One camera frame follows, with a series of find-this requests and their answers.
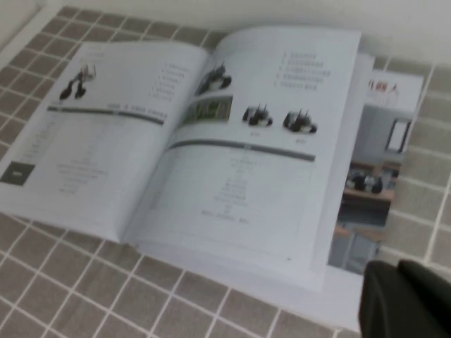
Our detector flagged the grey white checked tablecloth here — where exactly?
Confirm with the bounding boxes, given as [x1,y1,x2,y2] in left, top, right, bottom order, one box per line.
[0,5,451,338]

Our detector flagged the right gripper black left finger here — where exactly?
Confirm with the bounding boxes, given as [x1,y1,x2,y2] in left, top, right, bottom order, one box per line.
[359,260,435,338]

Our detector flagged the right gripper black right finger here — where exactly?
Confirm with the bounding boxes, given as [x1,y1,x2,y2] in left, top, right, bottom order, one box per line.
[397,259,451,338]

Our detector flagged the robot catalogue book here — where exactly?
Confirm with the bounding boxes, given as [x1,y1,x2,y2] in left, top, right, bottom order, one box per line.
[0,24,426,334]

